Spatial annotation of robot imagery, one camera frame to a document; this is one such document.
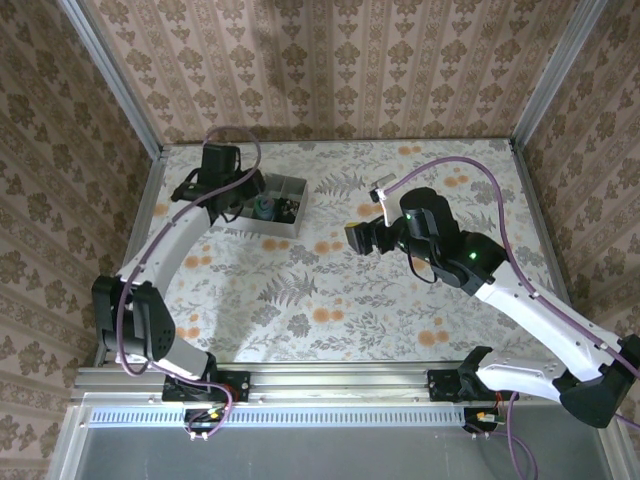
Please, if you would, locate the blue sock with orange stripes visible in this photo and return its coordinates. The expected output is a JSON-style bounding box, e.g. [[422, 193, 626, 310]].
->
[[253, 196, 278, 222]]

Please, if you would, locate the black white striped sock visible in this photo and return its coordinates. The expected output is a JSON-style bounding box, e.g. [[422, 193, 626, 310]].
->
[[276, 198, 302, 224]]

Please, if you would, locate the grey divided organizer tray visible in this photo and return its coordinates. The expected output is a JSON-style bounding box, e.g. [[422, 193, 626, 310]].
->
[[219, 172, 310, 240]]

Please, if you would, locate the floral table mat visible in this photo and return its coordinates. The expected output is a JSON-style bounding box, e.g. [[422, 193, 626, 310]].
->
[[115, 139, 584, 364]]

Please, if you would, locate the grey metal panel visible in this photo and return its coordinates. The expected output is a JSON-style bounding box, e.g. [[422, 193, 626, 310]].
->
[[47, 394, 632, 480]]

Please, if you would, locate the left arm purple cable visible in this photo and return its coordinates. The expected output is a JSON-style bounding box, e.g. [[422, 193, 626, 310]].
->
[[115, 126, 265, 444]]

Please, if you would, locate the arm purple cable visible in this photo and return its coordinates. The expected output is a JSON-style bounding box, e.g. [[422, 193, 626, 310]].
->
[[382, 155, 640, 480], [115, 126, 265, 444]]

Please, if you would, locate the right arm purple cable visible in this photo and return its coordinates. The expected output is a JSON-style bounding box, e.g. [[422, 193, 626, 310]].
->
[[382, 155, 640, 480]]

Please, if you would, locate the aluminium table side rail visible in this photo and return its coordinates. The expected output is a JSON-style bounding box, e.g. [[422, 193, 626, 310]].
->
[[509, 142, 591, 365], [94, 149, 169, 369]]

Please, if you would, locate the aluminium mounting rail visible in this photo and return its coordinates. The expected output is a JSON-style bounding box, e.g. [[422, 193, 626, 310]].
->
[[69, 362, 614, 407]]

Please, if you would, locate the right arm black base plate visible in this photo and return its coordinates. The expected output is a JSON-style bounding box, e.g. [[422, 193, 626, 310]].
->
[[427, 368, 484, 404]]

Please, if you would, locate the aluminium frame post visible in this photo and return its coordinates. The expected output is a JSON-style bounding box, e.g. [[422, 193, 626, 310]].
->
[[509, 0, 612, 151], [55, 0, 169, 160]]

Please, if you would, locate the white slotted cable duct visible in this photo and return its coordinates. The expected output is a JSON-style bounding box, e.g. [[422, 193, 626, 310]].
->
[[88, 405, 469, 430]]

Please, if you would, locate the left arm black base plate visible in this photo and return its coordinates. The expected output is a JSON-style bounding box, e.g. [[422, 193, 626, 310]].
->
[[162, 370, 252, 404]]

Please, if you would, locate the black wire connector block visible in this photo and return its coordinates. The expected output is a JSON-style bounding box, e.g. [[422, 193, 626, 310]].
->
[[462, 407, 507, 441], [182, 407, 236, 444]]

